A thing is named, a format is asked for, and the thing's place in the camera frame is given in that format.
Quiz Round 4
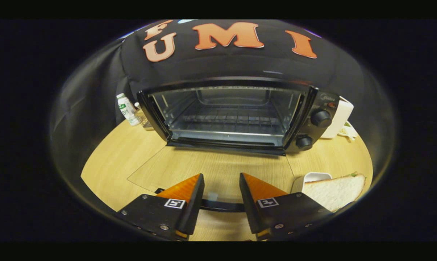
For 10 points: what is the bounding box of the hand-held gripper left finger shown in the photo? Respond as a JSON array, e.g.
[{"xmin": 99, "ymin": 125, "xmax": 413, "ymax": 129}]
[{"xmin": 118, "ymin": 173, "xmax": 205, "ymax": 240}]

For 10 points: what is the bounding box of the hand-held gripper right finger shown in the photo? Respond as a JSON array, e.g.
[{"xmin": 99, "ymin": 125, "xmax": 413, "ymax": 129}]
[{"xmin": 239, "ymin": 173, "xmax": 333, "ymax": 240}]

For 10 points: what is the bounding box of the bread and lettuce sandwich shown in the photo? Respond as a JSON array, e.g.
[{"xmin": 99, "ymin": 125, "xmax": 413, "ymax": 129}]
[{"xmin": 303, "ymin": 172, "xmax": 367, "ymax": 212}]

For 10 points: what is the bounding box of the black toaster oven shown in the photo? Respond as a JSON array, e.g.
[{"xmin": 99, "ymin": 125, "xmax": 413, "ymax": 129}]
[{"xmin": 127, "ymin": 76, "xmax": 340, "ymax": 212}]

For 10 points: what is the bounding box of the white pop-up toaster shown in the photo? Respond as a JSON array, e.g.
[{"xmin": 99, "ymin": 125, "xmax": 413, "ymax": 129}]
[{"xmin": 320, "ymin": 96, "xmax": 354, "ymax": 139}]

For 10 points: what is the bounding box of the white plastic tray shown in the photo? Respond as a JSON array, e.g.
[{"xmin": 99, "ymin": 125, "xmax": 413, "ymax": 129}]
[{"xmin": 290, "ymin": 172, "xmax": 333, "ymax": 194}]

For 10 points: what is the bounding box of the white bottle with green label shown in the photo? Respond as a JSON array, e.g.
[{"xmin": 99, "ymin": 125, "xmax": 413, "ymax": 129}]
[{"xmin": 116, "ymin": 93, "xmax": 141, "ymax": 126}]

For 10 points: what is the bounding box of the white divided dish with beans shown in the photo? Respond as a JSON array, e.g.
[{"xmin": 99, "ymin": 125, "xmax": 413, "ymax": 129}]
[{"xmin": 337, "ymin": 121, "xmax": 358, "ymax": 141}]

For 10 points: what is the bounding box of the small wire basket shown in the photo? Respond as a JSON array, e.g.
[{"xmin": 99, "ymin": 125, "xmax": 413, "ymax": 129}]
[{"xmin": 135, "ymin": 103, "xmax": 154, "ymax": 130}]

